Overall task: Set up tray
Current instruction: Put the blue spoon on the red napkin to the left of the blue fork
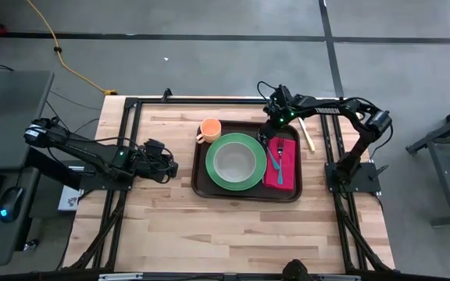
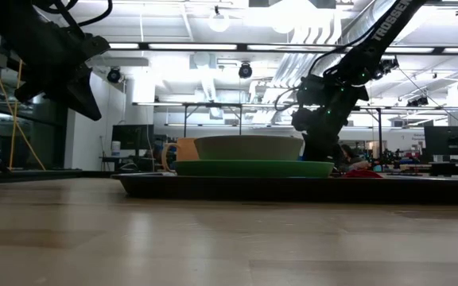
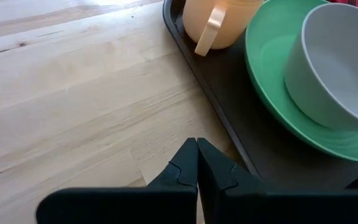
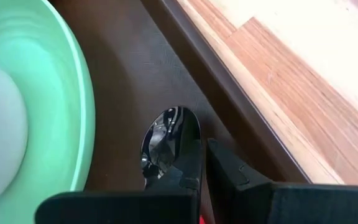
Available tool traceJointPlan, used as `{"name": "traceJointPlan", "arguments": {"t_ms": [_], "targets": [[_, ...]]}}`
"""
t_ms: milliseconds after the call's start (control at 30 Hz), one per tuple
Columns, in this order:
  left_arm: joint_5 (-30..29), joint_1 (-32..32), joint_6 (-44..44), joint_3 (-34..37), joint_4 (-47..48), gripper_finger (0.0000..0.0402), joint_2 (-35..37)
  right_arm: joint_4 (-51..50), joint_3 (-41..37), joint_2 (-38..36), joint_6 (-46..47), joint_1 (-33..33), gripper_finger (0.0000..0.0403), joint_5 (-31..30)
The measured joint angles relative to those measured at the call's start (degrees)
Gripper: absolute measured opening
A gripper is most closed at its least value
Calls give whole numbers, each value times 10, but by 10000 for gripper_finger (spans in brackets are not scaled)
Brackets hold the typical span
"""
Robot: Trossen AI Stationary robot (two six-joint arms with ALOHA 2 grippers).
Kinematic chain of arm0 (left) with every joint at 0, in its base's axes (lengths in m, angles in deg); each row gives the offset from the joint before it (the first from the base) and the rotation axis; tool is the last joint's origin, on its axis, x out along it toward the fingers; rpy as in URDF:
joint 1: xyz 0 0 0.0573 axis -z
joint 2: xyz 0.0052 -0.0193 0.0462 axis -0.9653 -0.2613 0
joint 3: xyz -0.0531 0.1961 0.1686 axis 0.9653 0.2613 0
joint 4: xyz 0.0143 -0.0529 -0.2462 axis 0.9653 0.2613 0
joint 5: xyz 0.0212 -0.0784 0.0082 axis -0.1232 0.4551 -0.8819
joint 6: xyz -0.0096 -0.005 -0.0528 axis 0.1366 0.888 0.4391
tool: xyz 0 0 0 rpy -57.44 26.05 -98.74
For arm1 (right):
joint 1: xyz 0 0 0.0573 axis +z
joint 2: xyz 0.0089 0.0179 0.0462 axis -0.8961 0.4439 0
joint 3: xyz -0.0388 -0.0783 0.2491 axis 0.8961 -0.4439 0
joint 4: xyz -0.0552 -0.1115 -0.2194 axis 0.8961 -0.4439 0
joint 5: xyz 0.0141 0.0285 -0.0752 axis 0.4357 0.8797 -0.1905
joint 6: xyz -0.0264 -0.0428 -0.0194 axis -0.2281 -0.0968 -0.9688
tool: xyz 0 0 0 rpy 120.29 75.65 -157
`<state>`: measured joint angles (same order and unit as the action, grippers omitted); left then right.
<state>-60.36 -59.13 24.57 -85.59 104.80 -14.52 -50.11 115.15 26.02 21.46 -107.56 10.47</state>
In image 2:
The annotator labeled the red cloth napkin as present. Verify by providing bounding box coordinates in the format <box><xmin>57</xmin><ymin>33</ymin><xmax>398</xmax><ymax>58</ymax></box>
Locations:
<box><xmin>341</xmin><ymin>168</ymin><xmax>385</xmax><ymax>180</ymax></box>

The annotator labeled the black background rig frame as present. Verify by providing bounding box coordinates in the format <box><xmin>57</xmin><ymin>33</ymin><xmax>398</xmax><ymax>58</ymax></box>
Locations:
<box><xmin>351</xmin><ymin>105</ymin><xmax>384</xmax><ymax>160</ymax></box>
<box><xmin>181</xmin><ymin>102</ymin><xmax>244</xmax><ymax>138</ymax></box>

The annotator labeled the white globe pendant lamp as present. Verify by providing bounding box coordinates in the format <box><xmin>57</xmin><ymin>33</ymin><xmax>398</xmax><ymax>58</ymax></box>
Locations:
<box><xmin>208</xmin><ymin>6</ymin><xmax>230</xmax><ymax>33</ymax></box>

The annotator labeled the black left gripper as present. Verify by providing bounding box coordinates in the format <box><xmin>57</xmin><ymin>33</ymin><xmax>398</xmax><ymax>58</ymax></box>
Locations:
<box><xmin>13</xmin><ymin>35</ymin><xmax>111</xmax><ymax>122</ymax></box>

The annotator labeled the dark brown serving tray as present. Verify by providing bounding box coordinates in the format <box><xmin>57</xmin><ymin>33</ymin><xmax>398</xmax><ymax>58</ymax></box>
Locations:
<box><xmin>111</xmin><ymin>171</ymin><xmax>458</xmax><ymax>206</ymax></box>

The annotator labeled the silver ventilation duct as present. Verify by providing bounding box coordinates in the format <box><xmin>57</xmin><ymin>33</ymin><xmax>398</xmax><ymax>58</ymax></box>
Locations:
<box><xmin>326</xmin><ymin>0</ymin><xmax>381</xmax><ymax>76</ymax></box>

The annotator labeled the orange mug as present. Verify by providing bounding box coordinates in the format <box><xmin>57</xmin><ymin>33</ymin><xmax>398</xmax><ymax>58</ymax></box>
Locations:
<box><xmin>161</xmin><ymin>137</ymin><xmax>200</xmax><ymax>174</ymax></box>

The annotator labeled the wide black computer monitor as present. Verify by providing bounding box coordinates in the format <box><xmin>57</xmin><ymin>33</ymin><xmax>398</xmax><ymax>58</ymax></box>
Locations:
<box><xmin>424</xmin><ymin>126</ymin><xmax>458</xmax><ymax>157</ymax></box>

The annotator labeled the yellow extension cable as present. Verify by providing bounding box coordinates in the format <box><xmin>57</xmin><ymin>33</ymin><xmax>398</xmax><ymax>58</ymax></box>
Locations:
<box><xmin>0</xmin><ymin>14</ymin><xmax>47</xmax><ymax>172</ymax></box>

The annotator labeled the black ceiling spotlight cluster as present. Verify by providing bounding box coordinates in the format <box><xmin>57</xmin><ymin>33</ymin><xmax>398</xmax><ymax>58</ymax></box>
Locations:
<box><xmin>379</xmin><ymin>55</ymin><xmax>400</xmax><ymax>76</ymax></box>

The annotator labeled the round black ceiling fixture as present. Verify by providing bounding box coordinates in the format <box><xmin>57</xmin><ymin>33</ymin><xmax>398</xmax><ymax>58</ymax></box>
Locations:
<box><xmin>106</xmin><ymin>66</ymin><xmax>122</xmax><ymax>83</ymax></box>
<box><xmin>238</xmin><ymin>62</ymin><xmax>254</xmax><ymax>79</ymax></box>

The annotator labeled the black aluminium table frame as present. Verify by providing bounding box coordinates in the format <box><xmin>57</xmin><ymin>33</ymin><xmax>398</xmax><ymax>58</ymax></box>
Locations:
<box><xmin>0</xmin><ymin>169</ymin><xmax>115</xmax><ymax>180</ymax></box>

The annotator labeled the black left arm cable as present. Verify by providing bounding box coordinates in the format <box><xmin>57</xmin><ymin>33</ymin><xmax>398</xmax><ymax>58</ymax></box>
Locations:
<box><xmin>33</xmin><ymin>0</ymin><xmax>114</xmax><ymax>28</ymax></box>

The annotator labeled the grey-white bowl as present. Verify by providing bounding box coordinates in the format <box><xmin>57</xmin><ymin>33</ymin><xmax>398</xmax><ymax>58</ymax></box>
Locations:
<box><xmin>193</xmin><ymin>134</ymin><xmax>305</xmax><ymax>162</ymax></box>

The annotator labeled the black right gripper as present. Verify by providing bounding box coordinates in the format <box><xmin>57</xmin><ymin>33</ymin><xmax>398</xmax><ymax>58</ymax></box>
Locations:
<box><xmin>291</xmin><ymin>75</ymin><xmax>370</xmax><ymax>162</ymax></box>

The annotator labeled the green plate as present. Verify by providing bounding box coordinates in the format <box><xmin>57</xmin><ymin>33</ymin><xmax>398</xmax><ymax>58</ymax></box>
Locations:
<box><xmin>171</xmin><ymin>159</ymin><xmax>336</xmax><ymax>180</ymax></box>

